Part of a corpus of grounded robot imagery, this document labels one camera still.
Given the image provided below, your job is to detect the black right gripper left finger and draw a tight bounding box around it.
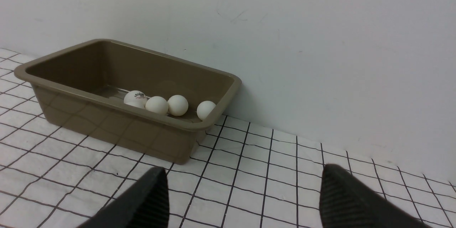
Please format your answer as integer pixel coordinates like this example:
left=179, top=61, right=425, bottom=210
left=79, top=167, right=170, bottom=228

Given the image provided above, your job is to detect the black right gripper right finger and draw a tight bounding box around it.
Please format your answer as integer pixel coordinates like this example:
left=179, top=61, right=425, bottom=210
left=319, top=164, right=427, bottom=228

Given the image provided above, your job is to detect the plain white ping-pong ball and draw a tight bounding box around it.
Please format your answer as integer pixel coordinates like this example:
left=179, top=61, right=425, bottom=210
left=145, top=95, right=169, bottom=115

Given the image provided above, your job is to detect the white ping-pong ball red logo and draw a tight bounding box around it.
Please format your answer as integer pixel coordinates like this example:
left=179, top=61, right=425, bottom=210
left=123, top=90, right=148, bottom=109

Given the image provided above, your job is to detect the olive green plastic bin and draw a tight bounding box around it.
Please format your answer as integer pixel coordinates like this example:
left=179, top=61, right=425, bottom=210
left=14, top=39, right=242, bottom=165

